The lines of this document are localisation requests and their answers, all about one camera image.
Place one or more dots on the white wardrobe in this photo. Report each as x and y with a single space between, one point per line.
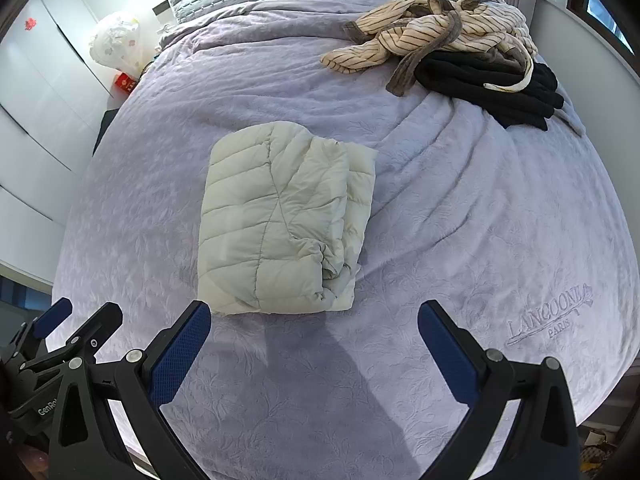
40 110

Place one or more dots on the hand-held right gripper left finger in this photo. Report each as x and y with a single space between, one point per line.
181 355

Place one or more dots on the beige striped robe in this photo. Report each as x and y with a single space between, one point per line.
450 25

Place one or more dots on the window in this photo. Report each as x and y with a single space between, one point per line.
600 10

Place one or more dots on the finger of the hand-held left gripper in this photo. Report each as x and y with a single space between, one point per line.
97 327
55 315

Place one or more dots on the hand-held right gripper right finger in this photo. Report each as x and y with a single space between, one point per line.
449 355

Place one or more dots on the small red box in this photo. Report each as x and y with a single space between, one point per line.
124 83

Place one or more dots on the lavender embossed blanket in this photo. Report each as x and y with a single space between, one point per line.
450 210

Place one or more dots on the black knit garment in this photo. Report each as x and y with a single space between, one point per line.
475 80

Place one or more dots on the cream quilted puffer jacket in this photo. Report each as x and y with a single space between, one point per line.
260 210

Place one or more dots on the white printed plastic bag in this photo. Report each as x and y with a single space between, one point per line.
115 40

